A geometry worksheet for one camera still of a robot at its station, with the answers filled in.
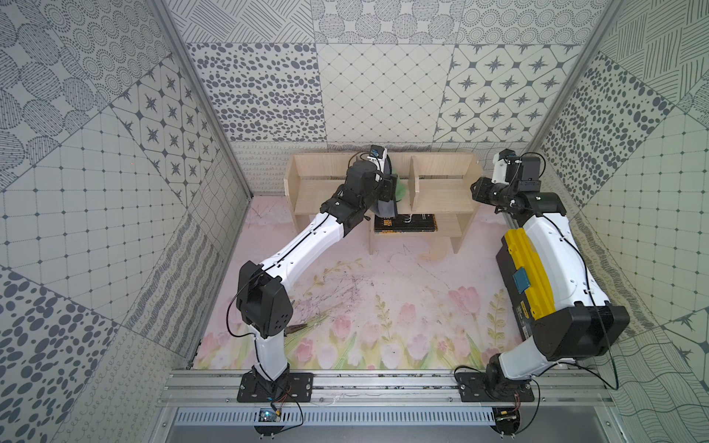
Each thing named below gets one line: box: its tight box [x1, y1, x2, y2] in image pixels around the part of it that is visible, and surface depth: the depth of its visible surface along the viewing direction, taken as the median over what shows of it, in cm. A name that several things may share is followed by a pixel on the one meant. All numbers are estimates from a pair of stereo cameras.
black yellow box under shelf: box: [373, 213, 439, 233], surface depth 95 cm
